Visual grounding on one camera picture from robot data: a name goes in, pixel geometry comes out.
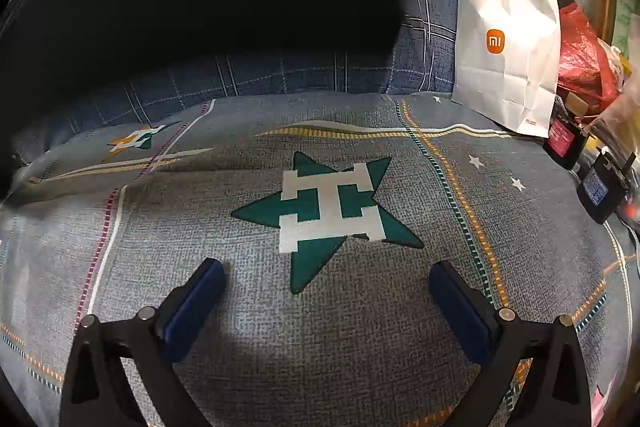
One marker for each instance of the red plastic bag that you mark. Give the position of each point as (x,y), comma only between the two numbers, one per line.
(584,68)

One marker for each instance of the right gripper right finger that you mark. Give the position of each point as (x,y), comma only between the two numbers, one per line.
(555,392)

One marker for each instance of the grey star-print bed sheet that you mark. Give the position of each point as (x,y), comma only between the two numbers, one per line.
(326,211)

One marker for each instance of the blue plaid quilt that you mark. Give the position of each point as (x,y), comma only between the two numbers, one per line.
(74,66)

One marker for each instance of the white Xiaomi paper bag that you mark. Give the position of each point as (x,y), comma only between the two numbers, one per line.
(506,61)

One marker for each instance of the black box blue label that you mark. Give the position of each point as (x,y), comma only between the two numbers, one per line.
(605,186)

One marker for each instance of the black box red label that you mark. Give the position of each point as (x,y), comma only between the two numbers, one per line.
(567,137)

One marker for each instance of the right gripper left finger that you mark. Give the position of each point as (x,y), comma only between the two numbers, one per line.
(96,390)

